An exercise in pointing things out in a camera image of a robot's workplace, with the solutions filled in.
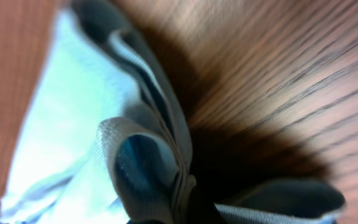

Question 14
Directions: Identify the light blue printed t-shirt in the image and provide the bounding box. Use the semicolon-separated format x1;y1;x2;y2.
0;0;347;224

